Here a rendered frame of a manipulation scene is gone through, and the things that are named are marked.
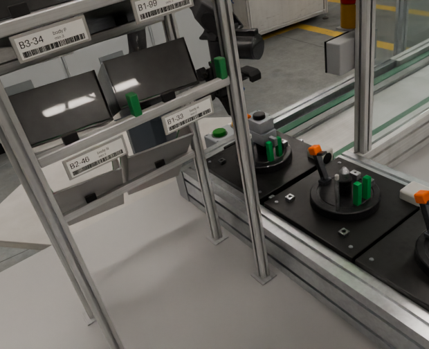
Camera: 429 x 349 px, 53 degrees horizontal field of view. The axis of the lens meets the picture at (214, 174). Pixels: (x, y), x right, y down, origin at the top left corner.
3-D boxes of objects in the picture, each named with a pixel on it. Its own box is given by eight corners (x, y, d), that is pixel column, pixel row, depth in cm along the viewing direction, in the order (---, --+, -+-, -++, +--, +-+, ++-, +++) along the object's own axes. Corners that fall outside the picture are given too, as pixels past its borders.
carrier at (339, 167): (264, 209, 96) (257, 161, 89) (338, 163, 106) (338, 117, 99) (353, 266, 78) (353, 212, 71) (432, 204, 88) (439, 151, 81)
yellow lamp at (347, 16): (335, 27, 94) (335, 3, 91) (351, 20, 96) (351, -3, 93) (354, 30, 90) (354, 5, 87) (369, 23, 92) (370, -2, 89)
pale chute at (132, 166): (128, 195, 103) (120, 179, 104) (178, 175, 107) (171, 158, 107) (127, 158, 76) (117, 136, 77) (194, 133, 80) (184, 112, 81)
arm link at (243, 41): (199, 12, 97) (246, 12, 91) (218, 3, 102) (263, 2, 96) (207, 61, 103) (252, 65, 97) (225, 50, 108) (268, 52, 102)
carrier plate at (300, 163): (201, 168, 114) (198, 161, 113) (268, 132, 124) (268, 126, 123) (259, 206, 97) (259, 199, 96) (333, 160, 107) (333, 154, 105)
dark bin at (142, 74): (106, 122, 91) (92, 88, 90) (163, 102, 94) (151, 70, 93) (120, 110, 64) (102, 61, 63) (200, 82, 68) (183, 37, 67)
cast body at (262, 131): (246, 139, 108) (243, 113, 104) (260, 131, 110) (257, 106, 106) (269, 149, 102) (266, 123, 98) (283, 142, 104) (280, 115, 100)
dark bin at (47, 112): (36, 152, 85) (21, 116, 83) (100, 129, 88) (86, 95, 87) (21, 151, 58) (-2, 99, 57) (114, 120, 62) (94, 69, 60)
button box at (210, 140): (207, 152, 131) (203, 135, 127) (259, 125, 139) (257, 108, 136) (220, 160, 126) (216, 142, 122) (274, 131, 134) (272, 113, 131)
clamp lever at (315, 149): (318, 180, 93) (306, 148, 92) (324, 176, 94) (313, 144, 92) (330, 181, 90) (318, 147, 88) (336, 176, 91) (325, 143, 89)
